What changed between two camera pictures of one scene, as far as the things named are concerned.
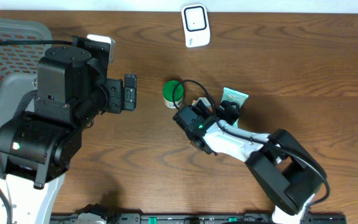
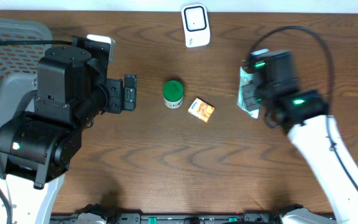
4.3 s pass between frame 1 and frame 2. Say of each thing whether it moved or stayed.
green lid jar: stayed
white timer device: stayed
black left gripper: stayed
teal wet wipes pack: moved
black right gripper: moved
